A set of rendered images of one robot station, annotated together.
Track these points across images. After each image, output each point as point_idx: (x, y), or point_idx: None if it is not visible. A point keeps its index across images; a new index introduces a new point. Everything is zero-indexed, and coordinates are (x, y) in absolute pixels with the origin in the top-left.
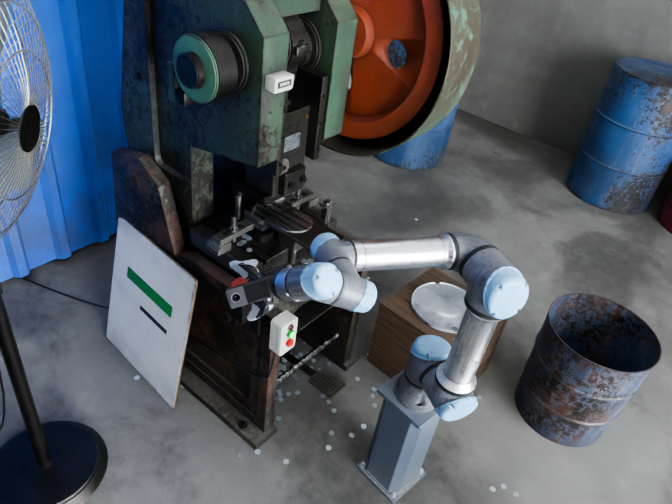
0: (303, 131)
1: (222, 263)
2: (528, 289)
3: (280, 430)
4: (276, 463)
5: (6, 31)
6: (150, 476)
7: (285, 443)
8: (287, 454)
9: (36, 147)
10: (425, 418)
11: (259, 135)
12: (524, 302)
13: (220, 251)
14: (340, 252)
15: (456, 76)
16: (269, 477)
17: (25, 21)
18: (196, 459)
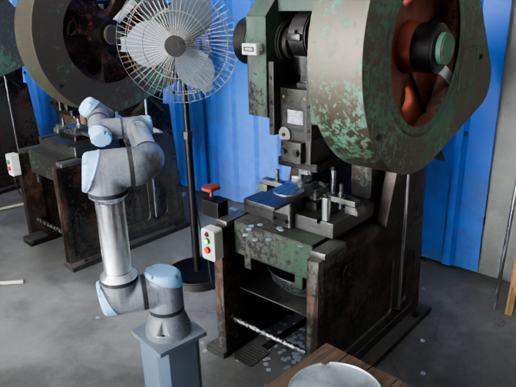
0: (305, 113)
1: None
2: (84, 170)
3: (226, 362)
4: None
5: (209, 11)
6: (188, 308)
7: (212, 365)
8: (201, 366)
9: (210, 71)
10: (138, 333)
11: (248, 88)
12: (82, 181)
13: (258, 186)
14: (126, 117)
15: (327, 65)
16: None
17: (196, 2)
18: (200, 324)
